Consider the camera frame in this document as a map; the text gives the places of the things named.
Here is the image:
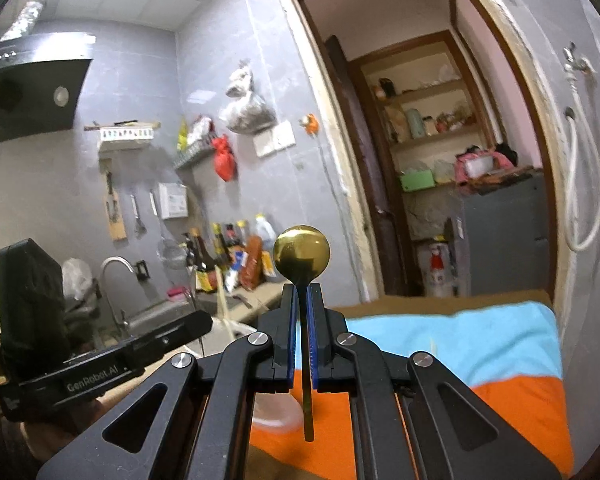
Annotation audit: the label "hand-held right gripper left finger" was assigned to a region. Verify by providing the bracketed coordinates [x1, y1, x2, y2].
[36, 282, 301, 480]

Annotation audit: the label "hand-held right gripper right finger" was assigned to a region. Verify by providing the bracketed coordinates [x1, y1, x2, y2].
[306, 282, 563, 480]

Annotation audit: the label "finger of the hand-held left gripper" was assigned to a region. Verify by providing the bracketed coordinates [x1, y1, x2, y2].
[125, 310, 214, 361]

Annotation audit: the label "translucent plastic cup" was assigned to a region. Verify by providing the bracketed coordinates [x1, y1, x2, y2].
[198, 316, 305, 435]

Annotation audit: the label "gold metal spoon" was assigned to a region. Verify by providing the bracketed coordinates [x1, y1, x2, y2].
[272, 225, 332, 443]

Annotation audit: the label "person's left hand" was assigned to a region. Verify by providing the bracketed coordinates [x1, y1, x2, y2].
[20, 394, 126, 462]

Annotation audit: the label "metal sink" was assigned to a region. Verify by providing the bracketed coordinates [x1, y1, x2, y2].
[125, 295, 201, 336]

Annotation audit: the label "white plastic bag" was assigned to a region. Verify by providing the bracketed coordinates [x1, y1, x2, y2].
[60, 257, 98, 301]

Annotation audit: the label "hanging metal strainer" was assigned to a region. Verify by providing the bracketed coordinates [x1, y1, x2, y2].
[157, 220, 188, 267]

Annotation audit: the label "brown sauce pouch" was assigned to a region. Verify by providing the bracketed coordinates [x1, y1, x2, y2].
[244, 235, 264, 288]

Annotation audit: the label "dark sauce bottle yellow cap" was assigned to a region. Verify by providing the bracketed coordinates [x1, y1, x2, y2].
[211, 223, 229, 267]

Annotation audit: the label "metal sink faucet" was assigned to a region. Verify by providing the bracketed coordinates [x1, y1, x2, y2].
[100, 256, 137, 336]

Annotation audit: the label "wooden hanging board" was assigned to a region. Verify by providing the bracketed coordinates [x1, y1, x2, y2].
[100, 158, 127, 242]

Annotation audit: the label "red and white bottle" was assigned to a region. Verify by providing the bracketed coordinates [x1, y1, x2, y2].
[427, 242, 458, 297]

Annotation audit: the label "dark brown door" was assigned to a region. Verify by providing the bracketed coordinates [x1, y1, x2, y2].
[325, 35, 406, 297]

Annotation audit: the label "red plastic bag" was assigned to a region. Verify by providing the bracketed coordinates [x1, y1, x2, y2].
[212, 135, 237, 182]

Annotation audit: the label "green box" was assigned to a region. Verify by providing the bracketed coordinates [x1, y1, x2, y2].
[399, 169, 435, 192]

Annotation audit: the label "black range hood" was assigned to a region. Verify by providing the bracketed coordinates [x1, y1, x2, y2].
[0, 32, 93, 148]

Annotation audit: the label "grey metal cabinet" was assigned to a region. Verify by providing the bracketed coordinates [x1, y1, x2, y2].
[457, 172, 551, 297]

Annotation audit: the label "hanging clear bag dried goods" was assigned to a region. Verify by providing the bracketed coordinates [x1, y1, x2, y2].
[218, 60, 277, 136]

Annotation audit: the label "green thermos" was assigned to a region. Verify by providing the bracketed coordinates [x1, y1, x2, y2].
[406, 108, 426, 140]

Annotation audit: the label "metal pot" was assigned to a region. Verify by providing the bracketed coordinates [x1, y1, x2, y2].
[464, 154, 496, 178]

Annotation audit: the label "pink cloth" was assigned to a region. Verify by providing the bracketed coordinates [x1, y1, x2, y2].
[454, 152, 516, 183]

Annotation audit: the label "wooden shelf unit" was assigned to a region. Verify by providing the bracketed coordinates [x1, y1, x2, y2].
[352, 30, 501, 241]

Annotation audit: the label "white wall box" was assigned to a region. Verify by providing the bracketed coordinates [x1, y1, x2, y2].
[158, 182, 188, 220]

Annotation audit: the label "grey wire wall rack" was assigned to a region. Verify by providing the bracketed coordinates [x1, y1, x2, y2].
[172, 132, 218, 171]

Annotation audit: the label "white wall utensil rack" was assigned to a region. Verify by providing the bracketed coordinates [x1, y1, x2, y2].
[97, 127, 156, 151]

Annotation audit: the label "white wall socket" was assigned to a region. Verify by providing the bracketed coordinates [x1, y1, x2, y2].
[253, 121, 297, 158]

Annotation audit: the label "silver foil duct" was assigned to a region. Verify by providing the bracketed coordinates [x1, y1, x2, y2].
[0, 0, 48, 43]

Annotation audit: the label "metal wall tap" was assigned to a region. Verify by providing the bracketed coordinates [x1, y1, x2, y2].
[562, 42, 595, 78]

